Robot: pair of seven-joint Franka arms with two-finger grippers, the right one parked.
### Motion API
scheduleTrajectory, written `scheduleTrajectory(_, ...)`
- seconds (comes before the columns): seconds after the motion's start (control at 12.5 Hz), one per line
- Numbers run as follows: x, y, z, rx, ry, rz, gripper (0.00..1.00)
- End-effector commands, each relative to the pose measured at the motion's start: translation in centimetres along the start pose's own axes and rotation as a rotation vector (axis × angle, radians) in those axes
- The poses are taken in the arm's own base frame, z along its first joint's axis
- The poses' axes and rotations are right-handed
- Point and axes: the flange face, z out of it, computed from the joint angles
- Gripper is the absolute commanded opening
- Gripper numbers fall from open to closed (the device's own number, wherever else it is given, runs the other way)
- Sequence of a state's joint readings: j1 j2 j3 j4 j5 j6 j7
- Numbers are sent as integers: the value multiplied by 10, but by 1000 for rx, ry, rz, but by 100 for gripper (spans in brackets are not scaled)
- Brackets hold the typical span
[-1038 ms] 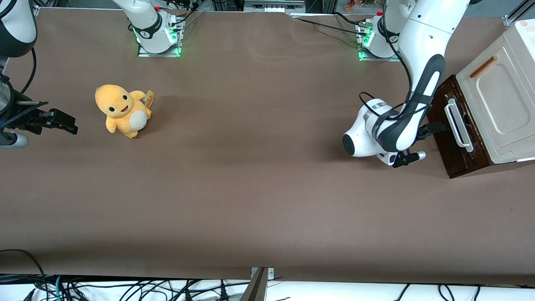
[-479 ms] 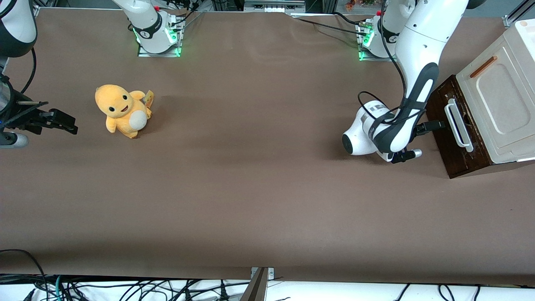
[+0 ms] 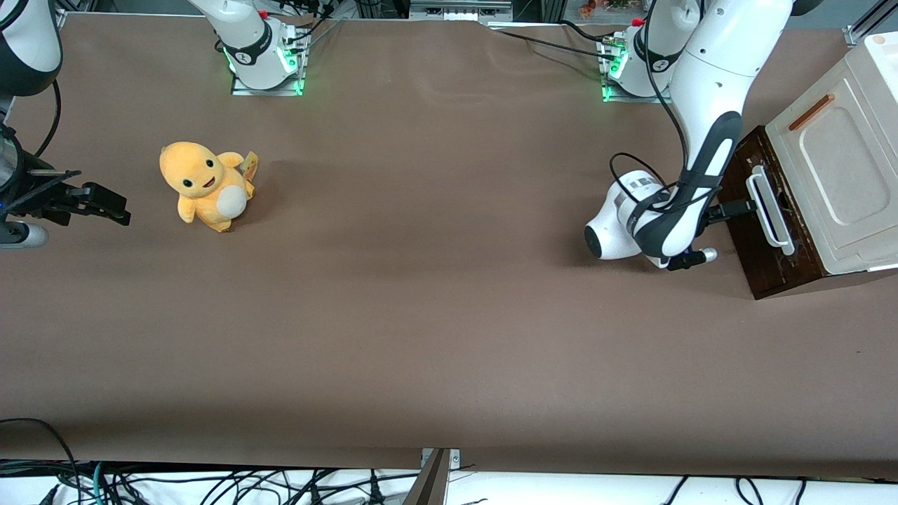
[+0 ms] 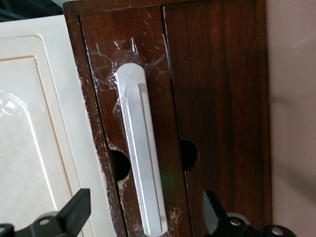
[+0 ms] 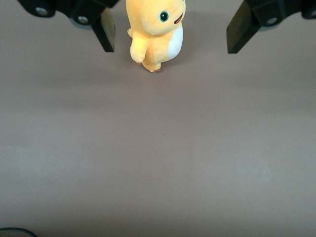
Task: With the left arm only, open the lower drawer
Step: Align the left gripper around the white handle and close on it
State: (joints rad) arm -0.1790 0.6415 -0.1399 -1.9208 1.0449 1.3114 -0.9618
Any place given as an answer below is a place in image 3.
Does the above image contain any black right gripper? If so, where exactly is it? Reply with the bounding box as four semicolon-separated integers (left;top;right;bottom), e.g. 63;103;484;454
0;149;133;227

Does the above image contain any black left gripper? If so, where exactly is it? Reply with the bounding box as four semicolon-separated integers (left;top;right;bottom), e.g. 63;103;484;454
702;199;759;226

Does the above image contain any white drawer handle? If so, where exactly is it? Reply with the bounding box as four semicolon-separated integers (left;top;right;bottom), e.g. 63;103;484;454
745;165;796;256

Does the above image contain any dark wooden drawer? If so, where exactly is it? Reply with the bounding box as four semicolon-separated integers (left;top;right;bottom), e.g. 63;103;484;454
717;125;827;301

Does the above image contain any white drawer cabinet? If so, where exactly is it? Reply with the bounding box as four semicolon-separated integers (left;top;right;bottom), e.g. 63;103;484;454
763;32;898;276

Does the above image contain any yellow plush toy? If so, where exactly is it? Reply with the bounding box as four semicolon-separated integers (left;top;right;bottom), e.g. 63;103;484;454
159;141;260;234

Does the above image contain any brown wooden strip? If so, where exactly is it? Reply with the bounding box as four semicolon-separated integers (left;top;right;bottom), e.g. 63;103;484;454
789;93;836;133

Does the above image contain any aluminium profile bar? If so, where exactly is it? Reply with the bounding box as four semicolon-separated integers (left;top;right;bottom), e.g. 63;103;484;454
844;0;898;47

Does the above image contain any brown table cover sheet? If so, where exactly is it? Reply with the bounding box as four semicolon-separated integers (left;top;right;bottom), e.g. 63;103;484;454
0;13;898;481

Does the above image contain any grey metal beam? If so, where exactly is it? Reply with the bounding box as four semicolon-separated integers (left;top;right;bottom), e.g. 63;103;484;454
403;449;451;505

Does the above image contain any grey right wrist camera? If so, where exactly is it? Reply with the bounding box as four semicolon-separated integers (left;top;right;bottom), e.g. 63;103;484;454
0;222;49;249

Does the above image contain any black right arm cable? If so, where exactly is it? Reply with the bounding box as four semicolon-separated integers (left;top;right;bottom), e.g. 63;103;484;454
34;79;62;161

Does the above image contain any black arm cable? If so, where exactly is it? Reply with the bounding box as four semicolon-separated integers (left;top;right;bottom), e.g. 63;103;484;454
34;79;62;161
609;0;723;215

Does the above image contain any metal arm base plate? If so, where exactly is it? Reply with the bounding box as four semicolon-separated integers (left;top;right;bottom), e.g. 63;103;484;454
600;35;674;105
230;28;308;97

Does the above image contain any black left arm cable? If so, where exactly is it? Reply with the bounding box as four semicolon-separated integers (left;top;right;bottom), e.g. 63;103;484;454
609;0;723;215

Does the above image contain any silver metal frame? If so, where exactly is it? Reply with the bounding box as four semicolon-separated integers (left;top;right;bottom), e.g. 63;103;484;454
409;0;514;22

